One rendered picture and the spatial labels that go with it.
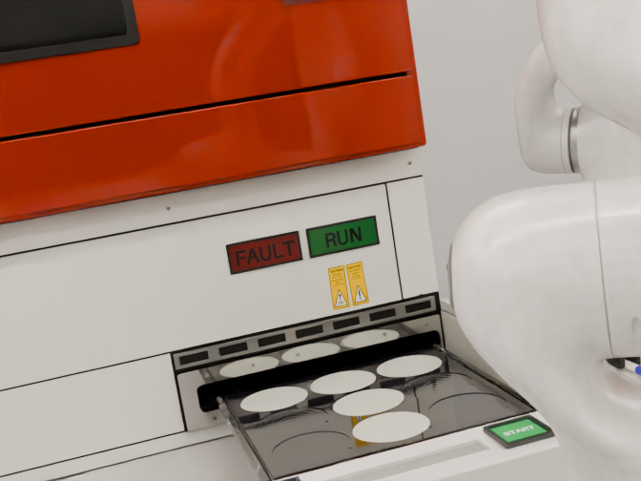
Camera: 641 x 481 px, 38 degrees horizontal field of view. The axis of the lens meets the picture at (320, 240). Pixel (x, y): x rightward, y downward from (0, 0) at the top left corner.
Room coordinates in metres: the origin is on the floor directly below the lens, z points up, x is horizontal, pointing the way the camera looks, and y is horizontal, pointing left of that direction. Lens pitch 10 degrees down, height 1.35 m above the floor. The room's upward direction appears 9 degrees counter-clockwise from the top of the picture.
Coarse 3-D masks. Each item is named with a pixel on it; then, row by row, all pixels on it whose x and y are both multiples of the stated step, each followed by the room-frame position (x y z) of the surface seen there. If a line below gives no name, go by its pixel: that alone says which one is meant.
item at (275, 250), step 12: (264, 240) 1.45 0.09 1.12; (276, 240) 1.45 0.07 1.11; (288, 240) 1.46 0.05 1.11; (240, 252) 1.44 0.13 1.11; (252, 252) 1.44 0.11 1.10; (264, 252) 1.45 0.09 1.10; (276, 252) 1.45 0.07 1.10; (288, 252) 1.46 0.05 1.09; (240, 264) 1.44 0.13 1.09; (252, 264) 1.44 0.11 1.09; (264, 264) 1.45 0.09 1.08
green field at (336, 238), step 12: (324, 228) 1.47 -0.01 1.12; (336, 228) 1.48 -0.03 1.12; (348, 228) 1.48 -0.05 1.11; (360, 228) 1.49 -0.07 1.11; (372, 228) 1.49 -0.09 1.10; (312, 240) 1.47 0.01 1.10; (324, 240) 1.47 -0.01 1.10; (336, 240) 1.48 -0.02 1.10; (348, 240) 1.48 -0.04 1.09; (360, 240) 1.49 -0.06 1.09; (372, 240) 1.49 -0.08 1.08; (312, 252) 1.47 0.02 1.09; (324, 252) 1.47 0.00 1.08
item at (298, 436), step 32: (416, 352) 1.45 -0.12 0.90; (288, 384) 1.39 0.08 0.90; (384, 384) 1.32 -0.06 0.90; (416, 384) 1.30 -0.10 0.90; (448, 384) 1.28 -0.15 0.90; (480, 384) 1.26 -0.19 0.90; (256, 416) 1.27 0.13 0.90; (288, 416) 1.25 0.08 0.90; (320, 416) 1.23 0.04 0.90; (352, 416) 1.21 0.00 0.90; (448, 416) 1.16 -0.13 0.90; (480, 416) 1.14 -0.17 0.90; (256, 448) 1.15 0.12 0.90; (288, 448) 1.14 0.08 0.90; (320, 448) 1.12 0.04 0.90; (352, 448) 1.10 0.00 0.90; (384, 448) 1.09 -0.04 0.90
